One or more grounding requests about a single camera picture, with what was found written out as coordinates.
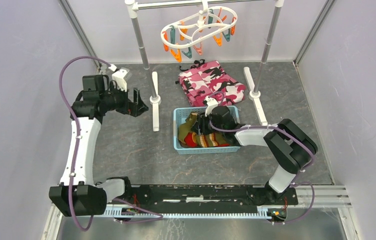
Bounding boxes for striped olive sock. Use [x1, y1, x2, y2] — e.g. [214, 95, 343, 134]
[194, 132, 232, 148]
[177, 112, 198, 148]

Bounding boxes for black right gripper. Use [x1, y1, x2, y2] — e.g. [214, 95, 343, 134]
[190, 110, 225, 136]

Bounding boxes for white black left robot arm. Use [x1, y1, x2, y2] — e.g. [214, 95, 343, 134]
[48, 70, 149, 217]

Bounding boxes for white round clip hanger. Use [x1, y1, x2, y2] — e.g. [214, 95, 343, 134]
[160, 0, 239, 63]

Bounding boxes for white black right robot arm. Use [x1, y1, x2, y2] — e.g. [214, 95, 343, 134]
[202, 106, 318, 204]

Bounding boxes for white slotted cable duct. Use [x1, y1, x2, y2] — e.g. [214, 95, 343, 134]
[62, 206, 288, 220]

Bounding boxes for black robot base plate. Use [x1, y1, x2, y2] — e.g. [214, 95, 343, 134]
[112, 184, 299, 215]

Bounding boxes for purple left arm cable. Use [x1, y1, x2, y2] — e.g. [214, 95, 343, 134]
[58, 55, 164, 232]

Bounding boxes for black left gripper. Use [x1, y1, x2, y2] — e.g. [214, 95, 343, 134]
[100, 81, 149, 117]

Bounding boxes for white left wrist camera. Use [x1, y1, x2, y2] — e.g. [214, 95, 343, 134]
[108, 64, 130, 92]

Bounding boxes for light blue plastic basket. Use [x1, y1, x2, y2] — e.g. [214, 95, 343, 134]
[172, 106, 241, 155]

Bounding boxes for white drying rack stand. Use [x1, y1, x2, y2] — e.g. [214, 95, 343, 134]
[125, 0, 285, 132]

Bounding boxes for pink camouflage cloth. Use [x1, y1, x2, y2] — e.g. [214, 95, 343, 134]
[175, 59, 246, 107]

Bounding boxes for red sock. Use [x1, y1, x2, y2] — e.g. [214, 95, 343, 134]
[184, 132, 198, 148]

